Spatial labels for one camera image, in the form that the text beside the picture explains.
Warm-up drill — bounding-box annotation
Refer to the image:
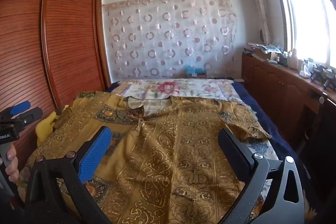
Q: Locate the person's left hand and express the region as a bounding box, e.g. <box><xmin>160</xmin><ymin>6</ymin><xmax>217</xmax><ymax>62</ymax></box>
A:
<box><xmin>0</xmin><ymin>147</ymin><xmax>20</xmax><ymax>182</ymax></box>

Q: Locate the golden patterned shirt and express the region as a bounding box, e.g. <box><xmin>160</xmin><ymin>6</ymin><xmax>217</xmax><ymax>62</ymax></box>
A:
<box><xmin>37</xmin><ymin>90</ymin><xmax>272</xmax><ymax>224</ymax></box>

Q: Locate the pale plastic bottle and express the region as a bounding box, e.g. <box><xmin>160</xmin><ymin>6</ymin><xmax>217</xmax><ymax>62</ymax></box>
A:
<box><xmin>287</xmin><ymin>49</ymin><xmax>298</xmax><ymax>69</ymax></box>

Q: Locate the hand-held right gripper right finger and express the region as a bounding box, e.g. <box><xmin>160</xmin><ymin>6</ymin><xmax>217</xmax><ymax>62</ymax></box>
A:
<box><xmin>217</xmin><ymin>129</ymin><xmax>306</xmax><ymax>224</ymax></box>

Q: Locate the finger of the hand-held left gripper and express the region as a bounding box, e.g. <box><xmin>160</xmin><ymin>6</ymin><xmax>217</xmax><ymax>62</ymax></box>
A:
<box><xmin>10</xmin><ymin>101</ymin><xmax>31</xmax><ymax>115</ymax></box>
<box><xmin>16</xmin><ymin>107</ymin><xmax>44</xmax><ymax>125</ymax></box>

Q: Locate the pink floral blanket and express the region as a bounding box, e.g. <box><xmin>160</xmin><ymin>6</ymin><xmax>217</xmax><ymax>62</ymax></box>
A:
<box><xmin>110</xmin><ymin>79</ymin><xmax>237</xmax><ymax>114</ymax></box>

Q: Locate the blue floral white cloth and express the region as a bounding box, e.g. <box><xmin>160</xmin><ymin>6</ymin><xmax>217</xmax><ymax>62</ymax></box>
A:
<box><xmin>215</xmin><ymin>97</ymin><xmax>280</xmax><ymax>214</ymax></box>

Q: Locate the pile of clutter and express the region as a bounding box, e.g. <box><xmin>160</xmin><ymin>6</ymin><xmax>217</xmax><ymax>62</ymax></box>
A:
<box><xmin>244</xmin><ymin>42</ymin><xmax>285</xmax><ymax>63</ymax></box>

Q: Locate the navy bed sheet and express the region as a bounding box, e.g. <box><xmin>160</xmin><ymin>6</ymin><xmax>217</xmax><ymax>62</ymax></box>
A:
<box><xmin>106</xmin><ymin>81</ymin><xmax>315</xmax><ymax>188</ymax></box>

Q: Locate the black hand-held device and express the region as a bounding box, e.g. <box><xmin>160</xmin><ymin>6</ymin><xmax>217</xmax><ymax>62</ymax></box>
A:
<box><xmin>310</xmin><ymin>65</ymin><xmax>324</xmax><ymax>83</ymax></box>
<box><xmin>323</xmin><ymin>69</ymin><xmax>336</xmax><ymax>90</ymax></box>

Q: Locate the window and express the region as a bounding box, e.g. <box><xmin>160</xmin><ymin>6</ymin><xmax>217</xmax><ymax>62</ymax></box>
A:
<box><xmin>268</xmin><ymin>0</ymin><xmax>336</xmax><ymax>69</ymax></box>

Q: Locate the yellow plush toy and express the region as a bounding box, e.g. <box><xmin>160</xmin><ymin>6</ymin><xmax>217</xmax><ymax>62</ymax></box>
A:
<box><xmin>35</xmin><ymin>106</ymin><xmax>71</xmax><ymax>144</ymax></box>

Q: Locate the low wooden cabinet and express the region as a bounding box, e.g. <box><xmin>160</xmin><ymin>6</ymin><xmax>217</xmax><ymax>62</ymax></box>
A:
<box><xmin>241</xmin><ymin>53</ymin><xmax>336</xmax><ymax>159</ymax></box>

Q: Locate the wooden slatted wardrobe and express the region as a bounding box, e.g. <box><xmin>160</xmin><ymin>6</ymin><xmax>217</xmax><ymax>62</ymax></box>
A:
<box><xmin>0</xmin><ymin>0</ymin><xmax>112</xmax><ymax>169</ymax></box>

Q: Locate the circle-patterned sheer curtain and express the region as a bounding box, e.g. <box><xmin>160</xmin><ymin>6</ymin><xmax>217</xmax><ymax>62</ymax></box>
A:
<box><xmin>101</xmin><ymin>0</ymin><xmax>238</xmax><ymax>80</ymax></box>

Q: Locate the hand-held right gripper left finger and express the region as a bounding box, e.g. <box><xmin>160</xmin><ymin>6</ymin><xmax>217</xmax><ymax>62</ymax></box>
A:
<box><xmin>24</xmin><ymin>126</ymin><xmax>113</xmax><ymax>224</ymax></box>

